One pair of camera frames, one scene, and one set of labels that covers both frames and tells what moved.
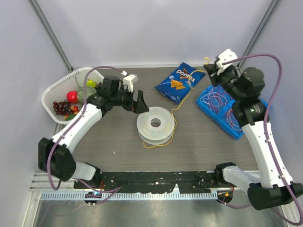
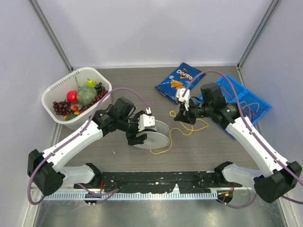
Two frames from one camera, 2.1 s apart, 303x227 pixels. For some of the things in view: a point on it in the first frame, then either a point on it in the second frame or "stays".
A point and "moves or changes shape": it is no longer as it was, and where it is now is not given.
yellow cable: [173, 113] -> [192, 130]
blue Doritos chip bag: [176, 85] stays
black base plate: [185, 182] stays
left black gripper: [138, 107] -> [133, 139]
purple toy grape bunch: [63, 108] stays
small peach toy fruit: [75, 109] stays
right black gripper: [212, 69] -> [180, 117]
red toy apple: [72, 97] stays
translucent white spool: [155, 126] moves or changes shape
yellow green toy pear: [91, 83] stays
